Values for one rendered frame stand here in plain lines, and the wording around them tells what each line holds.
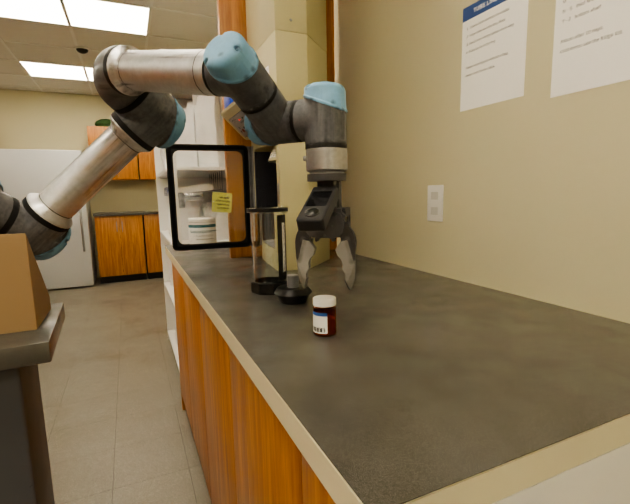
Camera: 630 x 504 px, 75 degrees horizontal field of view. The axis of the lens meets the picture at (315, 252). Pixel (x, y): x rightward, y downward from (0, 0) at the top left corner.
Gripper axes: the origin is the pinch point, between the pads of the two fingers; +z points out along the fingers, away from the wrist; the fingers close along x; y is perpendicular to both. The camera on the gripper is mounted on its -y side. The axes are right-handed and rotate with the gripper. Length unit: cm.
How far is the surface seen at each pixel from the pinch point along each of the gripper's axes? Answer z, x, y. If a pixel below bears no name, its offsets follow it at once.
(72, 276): 86, 424, 368
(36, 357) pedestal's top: 12, 51, -15
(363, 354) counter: 9.5, -7.9, -8.6
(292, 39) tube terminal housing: -65, 23, 62
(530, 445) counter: 9.5, -27.6, -29.1
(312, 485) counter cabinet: 21.3, -3.1, -24.8
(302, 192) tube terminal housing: -17, 22, 63
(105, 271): 85, 401, 402
